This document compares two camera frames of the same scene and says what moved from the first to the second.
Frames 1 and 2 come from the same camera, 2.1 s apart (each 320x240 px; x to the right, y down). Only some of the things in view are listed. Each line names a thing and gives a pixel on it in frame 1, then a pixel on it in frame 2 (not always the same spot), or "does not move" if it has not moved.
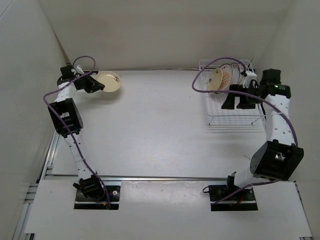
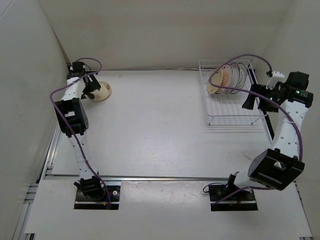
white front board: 172,208 does not move
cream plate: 111,81 → 104,92
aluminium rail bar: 148,176 does not move
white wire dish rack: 215,76 does not move
